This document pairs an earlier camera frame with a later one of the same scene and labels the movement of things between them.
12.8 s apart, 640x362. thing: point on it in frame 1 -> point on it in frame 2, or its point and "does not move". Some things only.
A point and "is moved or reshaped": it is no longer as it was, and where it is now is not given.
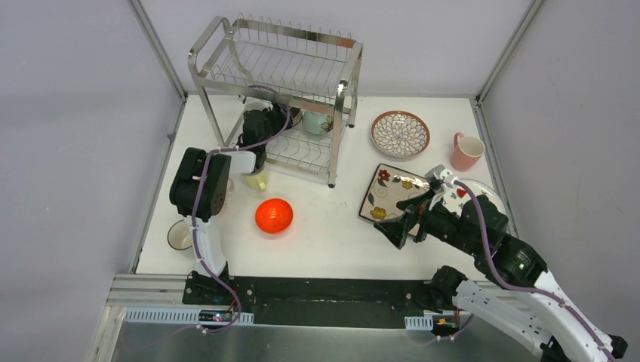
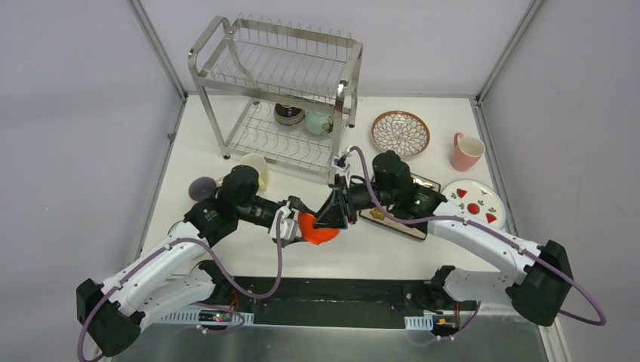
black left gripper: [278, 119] -> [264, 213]
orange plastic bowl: [274, 216] is moved or reshaped
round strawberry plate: [457, 195] does not move
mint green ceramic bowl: [317, 123] does not move
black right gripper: [395, 228] -> [333, 216]
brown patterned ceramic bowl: [296, 114] does not move
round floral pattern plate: [400, 133] does not move
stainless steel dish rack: [312, 70] does not move
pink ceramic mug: [467, 151] does not move
